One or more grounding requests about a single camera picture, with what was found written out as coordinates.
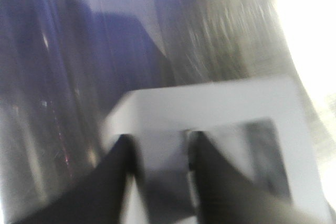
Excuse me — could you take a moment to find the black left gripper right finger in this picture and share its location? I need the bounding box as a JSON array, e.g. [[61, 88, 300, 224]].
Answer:
[[190, 131, 323, 223]]

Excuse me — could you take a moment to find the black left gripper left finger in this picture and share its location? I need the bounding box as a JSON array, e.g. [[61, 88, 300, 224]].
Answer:
[[19, 134, 143, 223]]

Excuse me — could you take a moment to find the gray square base block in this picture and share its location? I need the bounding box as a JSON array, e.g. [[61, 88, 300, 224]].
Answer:
[[100, 77, 331, 222]]

